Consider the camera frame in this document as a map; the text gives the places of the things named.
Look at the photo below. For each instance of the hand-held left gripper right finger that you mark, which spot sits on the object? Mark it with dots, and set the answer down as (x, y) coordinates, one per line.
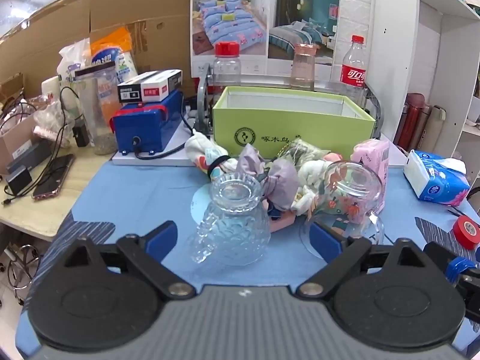
(323, 242)

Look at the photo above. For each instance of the black labelled small box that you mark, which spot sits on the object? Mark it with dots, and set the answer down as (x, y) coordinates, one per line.
(129, 92)

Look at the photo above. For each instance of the white shelf unit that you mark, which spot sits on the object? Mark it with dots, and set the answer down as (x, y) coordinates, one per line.
(397, 45)

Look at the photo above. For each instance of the bedding wall poster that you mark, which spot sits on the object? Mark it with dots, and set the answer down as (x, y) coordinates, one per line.
(262, 18)

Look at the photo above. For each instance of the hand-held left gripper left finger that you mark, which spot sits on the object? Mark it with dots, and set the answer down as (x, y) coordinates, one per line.
(163, 238)

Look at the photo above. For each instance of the blue metal machine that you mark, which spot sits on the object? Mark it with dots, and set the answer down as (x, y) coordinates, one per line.
(144, 127)

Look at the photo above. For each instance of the black charger block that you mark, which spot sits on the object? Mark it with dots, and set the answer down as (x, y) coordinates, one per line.
(18, 182)

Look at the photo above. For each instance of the brown thermos bottle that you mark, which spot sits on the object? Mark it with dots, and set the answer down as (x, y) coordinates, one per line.
(429, 127)

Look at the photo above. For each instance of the red thermos bottle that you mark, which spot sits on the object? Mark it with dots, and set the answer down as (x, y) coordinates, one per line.
(410, 120)

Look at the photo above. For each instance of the green cardboard box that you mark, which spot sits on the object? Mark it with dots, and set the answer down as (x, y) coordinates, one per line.
(288, 135)

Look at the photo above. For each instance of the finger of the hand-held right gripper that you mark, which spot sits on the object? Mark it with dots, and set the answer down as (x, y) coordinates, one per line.
(459, 266)

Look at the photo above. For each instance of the printed glass mug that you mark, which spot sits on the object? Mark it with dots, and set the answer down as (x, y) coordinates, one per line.
(348, 202)

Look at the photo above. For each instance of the red lid plastic jar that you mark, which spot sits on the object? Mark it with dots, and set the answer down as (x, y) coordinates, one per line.
(227, 65)

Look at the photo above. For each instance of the white red labelled small box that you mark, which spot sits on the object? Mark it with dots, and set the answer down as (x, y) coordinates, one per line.
(159, 88)

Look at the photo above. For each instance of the textured clear glass pitcher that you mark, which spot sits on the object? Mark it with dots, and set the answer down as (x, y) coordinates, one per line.
(230, 225)

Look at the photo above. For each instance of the blue tissue pack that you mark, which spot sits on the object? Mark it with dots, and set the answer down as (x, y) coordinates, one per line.
(435, 182)

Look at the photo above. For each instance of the chrome stool frame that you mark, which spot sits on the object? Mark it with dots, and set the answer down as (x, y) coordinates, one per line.
(20, 270)

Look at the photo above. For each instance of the white plastic bag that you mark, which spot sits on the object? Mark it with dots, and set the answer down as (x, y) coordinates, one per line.
(73, 62)

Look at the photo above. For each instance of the red cap cola bottle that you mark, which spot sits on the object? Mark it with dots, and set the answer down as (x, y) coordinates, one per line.
(353, 71)

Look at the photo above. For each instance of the orange blue packet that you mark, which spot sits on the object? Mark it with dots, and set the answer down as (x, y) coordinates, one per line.
(112, 50)

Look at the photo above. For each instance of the tall clear plastic container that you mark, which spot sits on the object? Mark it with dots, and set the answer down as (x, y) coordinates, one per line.
(95, 116)

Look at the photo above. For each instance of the grey metal wheel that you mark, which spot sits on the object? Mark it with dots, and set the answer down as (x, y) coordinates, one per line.
(373, 108)
(202, 93)

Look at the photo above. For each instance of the small open cardboard box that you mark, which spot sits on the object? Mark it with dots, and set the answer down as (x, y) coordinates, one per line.
(18, 142)

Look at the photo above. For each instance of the black smartphone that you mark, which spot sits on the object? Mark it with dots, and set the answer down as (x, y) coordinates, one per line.
(54, 176)

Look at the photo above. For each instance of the pink tissue pack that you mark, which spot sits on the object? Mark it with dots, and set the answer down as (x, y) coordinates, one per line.
(371, 157)

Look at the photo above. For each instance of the blue printed table mat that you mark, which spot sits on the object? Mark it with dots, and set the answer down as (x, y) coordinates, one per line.
(142, 195)

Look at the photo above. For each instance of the brown cardboard sheet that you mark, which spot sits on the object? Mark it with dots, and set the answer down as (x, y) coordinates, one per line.
(45, 33)

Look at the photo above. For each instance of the red tape roll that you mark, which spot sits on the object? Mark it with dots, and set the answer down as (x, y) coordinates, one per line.
(467, 230)

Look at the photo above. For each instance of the pink glass jar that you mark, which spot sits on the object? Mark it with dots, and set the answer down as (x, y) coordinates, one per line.
(303, 69)

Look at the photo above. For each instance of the black plug adapter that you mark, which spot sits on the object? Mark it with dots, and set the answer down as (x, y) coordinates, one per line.
(80, 133)

